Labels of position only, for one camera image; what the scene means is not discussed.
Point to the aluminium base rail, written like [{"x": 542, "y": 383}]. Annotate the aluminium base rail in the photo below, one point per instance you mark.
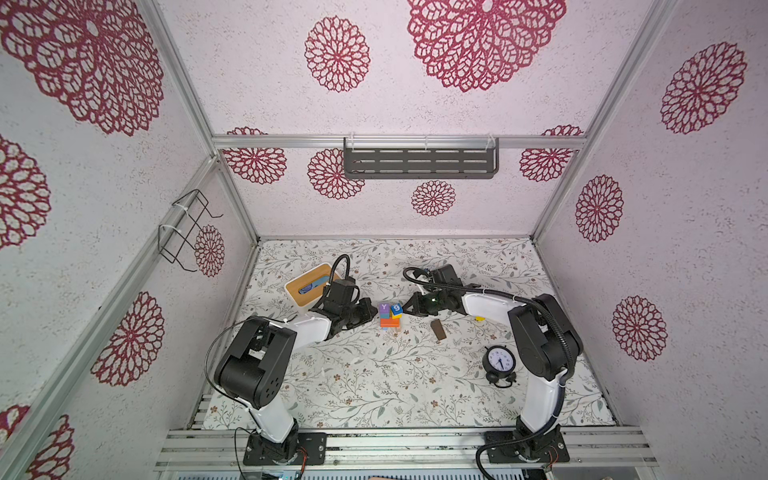
[{"x": 407, "y": 449}]

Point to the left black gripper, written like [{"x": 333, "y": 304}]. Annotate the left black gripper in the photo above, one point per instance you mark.
[{"x": 368, "y": 312}]

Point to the red wooden block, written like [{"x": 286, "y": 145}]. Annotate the red wooden block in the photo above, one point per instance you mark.
[{"x": 394, "y": 323}]

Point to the grey wall shelf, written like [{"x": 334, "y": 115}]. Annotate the grey wall shelf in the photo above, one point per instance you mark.
[{"x": 422, "y": 163}]

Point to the black wire wall rack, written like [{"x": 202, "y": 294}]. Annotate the black wire wall rack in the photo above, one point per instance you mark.
[{"x": 193, "y": 242}]

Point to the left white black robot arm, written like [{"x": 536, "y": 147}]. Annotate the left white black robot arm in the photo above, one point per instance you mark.
[{"x": 252, "y": 370}]

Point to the purple letter Y cube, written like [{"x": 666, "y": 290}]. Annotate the purple letter Y cube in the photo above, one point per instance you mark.
[{"x": 384, "y": 311}]

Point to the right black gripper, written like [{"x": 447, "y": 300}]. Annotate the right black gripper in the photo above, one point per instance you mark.
[{"x": 416, "y": 305}]

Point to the black alarm clock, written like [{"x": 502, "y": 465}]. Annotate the black alarm clock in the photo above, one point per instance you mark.
[{"x": 499, "y": 365}]

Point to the dark brown plank block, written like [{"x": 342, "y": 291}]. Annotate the dark brown plank block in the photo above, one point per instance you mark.
[{"x": 438, "y": 329}]

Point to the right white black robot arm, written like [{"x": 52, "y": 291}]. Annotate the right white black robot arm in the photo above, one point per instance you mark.
[{"x": 546, "y": 341}]

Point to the white wooden-lid tissue box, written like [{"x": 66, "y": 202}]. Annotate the white wooden-lid tissue box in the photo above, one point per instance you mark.
[{"x": 307, "y": 288}]

